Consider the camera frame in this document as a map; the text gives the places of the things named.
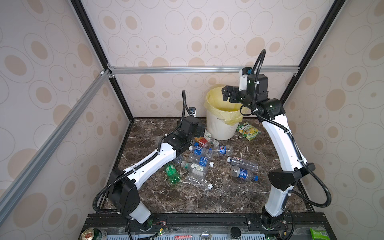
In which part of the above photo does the green soda bottle yellow cap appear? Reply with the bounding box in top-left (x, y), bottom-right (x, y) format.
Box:
top-left (165, 163), bottom-right (181, 185)

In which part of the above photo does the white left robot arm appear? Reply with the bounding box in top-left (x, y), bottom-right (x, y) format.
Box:
top-left (106, 116), bottom-right (206, 225)

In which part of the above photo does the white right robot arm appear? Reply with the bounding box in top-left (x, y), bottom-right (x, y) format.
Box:
top-left (222, 74), bottom-right (309, 224)

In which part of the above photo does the white ribbed waste bin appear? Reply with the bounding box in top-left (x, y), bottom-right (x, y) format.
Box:
top-left (207, 113), bottom-right (239, 141)

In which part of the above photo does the orange juice bottle red label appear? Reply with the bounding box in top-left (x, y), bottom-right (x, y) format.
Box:
top-left (195, 137), bottom-right (209, 148)

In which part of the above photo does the clear square bottle green label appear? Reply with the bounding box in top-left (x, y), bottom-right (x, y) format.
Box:
top-left (204, 132), bottom-right (220, 147)

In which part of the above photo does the blue label bottle white cap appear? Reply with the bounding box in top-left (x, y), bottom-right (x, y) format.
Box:
top-left (189, 145), bottom-right (213, 158)

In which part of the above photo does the green Fox's candy bag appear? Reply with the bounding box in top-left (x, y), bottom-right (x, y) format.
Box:
top-left (237, 123), bottom-right (261, 141)

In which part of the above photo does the soda water bottle blue label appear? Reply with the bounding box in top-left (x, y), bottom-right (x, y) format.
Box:
top-left (189, 153), bottom-right (214, 168)

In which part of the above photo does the clear bottle green band label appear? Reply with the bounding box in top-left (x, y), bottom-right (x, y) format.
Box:
top-left (181, 161), bottom-right (207, 178)

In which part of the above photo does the Pepsi label clear bottle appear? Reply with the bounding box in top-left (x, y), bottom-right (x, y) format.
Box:
top-left (212, 145), bottom-right (234, 156)

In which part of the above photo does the crumpled clear plastic bottle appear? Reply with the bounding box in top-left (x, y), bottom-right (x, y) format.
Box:
top-left (186, 175), bottom-right (213, 191)

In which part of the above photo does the clear bottle dark label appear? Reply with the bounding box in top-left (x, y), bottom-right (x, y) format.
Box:
top-left (227, 157), bottom-right (259, 172)

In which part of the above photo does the clear bottle blue cap right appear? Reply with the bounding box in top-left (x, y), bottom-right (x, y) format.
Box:
top-left (231, 166), bottom-right (259, 182)

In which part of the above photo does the green beer can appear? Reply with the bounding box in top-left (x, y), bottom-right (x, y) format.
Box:
top-left (79, 228), bottom-right (107, 240)

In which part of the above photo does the green packet bottom right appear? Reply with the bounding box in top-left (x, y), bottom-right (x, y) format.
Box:
top-left (310, 228), bottom-right (330, 240)

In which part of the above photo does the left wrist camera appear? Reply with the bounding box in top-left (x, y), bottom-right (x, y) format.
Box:
top-left (188, 107), bottom-right (197, 117)

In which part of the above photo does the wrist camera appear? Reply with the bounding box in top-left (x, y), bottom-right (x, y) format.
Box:
top-left (239, 67), bottom-right (252, 91)
top-left (188, 107), bottom-right (197, 117)

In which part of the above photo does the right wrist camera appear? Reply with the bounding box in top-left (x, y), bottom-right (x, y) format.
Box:
top-left (239, 67), bottom-right (252, 91)

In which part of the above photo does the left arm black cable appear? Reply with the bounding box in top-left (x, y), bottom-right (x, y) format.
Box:
top-left (92, 89), bottom-right (193, 214)

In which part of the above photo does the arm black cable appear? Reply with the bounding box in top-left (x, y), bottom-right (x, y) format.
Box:
top-left (250, 49), bottom-right (333, 208)
top-left (92, 89), bottom-right (193, 214)

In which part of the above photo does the horizontal aluminium rail back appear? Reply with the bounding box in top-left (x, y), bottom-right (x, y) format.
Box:
top-left (110, 65), bottom-right (300, 75)

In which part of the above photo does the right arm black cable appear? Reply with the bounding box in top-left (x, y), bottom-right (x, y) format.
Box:
top-left (250, 49), bottom-right (333, 208)

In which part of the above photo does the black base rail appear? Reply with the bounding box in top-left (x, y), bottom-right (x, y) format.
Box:
top-left (81, 212), bottom-right (337, 240)

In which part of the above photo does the black right corner post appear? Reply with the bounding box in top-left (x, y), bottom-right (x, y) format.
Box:
top-left (280, 0), bottom-right (348, 105)

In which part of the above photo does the black corner frame post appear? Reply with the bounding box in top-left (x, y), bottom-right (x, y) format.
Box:
top-left (70, 0), bottom-right (135, 122)

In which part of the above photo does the diagonal aluminium rail left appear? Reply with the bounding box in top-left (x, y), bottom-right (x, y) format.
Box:
top-left (1, 69), bottom-right (112, 224)

